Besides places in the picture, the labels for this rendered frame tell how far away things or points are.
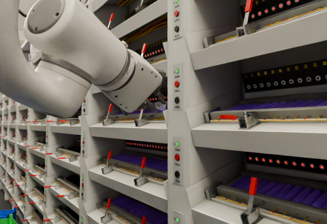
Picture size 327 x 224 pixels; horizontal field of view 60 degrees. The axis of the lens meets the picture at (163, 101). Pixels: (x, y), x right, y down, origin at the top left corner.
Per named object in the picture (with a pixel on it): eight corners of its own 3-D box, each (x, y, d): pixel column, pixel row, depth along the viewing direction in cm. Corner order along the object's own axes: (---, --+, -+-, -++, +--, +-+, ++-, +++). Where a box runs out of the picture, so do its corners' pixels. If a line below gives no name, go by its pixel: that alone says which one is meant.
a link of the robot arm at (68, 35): (111, 95, 44) (135, 43, 45) (46, 52, 32) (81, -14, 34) (74, 84, 48) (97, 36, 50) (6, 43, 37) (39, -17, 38)
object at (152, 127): (171, 144, 78) (158, 96, 77) (91, 136, 128) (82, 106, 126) (220, 121, 90) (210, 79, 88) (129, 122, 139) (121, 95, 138)
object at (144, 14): (171, 9, 81) (158, -40, 80) (92, 52, 131) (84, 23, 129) (218, 4, 93) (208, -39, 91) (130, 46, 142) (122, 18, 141)
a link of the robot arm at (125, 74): (112, 29, 49) (121, 38, 51) (77, 66, 49) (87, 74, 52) (138, 54, 44) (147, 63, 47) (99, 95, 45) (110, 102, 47)
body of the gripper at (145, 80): (121, 35, 50) (150, 64, 60) (82, 77, 51) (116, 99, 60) (145, 57, 46) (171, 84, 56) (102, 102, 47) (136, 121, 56)
